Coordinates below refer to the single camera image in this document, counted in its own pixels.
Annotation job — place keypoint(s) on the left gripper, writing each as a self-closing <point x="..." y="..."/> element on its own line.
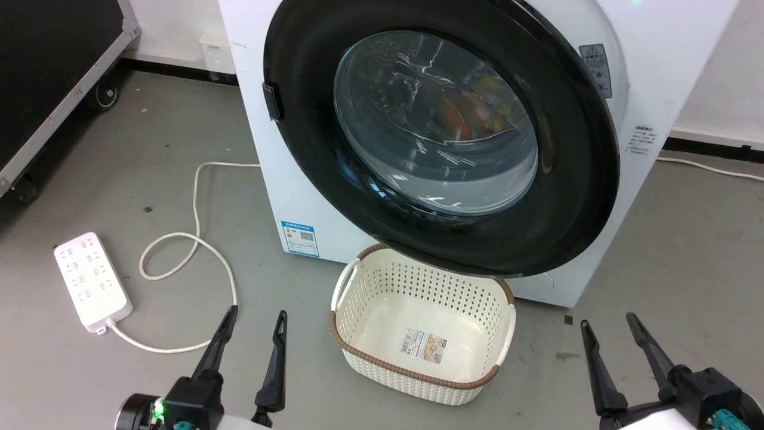
<point x="191" y="403"/>

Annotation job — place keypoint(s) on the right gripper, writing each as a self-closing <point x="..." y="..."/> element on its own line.
<point x="707" y="397"/>

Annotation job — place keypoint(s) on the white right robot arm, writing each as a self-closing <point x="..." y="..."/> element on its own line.
<point x="656" y="420"/>

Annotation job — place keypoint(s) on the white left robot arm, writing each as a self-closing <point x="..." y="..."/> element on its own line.
<point x="242" y="423"/>

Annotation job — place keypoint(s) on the black round washer door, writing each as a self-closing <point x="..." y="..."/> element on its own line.
<point x="573" y="197"/>

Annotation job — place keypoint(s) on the white front-load washing machine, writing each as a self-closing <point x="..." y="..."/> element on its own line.
<point x="668" y="54"/>

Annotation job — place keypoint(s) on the blue energy label sticker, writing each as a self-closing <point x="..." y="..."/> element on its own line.
<point x="300" y="238"/>

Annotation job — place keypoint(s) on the white woven plastic laundry basket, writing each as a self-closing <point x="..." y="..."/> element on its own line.
<point x="382" y="352"/>

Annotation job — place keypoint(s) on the white power strip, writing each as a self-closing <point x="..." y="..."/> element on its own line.
<point x="92" y="280"/>

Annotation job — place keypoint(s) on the paper basket label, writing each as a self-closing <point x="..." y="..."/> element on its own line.
<point x="424" y="346"/>

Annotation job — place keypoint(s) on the black text side sticker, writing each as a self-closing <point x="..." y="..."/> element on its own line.
<point x="641" y="140"/>

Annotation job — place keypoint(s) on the black caster wheel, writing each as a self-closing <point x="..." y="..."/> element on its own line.
<point x="24" y="190"/>
<point x="105" y="95"/>

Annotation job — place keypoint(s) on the colourful clothing in drum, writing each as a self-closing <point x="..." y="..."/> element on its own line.
<point x="471" y="113"/>

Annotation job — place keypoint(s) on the grey warning label sticker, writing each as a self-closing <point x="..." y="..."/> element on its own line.
<point x="597" y="68"/>

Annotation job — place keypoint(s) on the black flight case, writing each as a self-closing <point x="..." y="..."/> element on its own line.
<point x="42" y="65"/>

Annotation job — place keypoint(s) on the white wall socket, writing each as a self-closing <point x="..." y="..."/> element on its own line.
<point x="216" y="55"/>

